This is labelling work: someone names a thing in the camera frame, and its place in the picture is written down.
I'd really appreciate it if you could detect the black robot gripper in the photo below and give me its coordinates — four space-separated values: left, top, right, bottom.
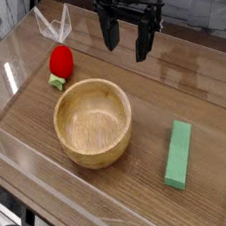
94 0 164 62

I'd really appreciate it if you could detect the red plush strawberry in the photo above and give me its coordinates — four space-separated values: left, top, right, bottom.
48 45 74 91

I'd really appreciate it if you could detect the wooden bowl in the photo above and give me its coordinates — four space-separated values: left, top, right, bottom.
53 78 132 170

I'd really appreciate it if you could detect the clear acrylic tray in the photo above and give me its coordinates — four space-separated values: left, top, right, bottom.
0 1 226 226

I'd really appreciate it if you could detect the green rectangular block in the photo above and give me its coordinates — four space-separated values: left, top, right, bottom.
164 120 192 190

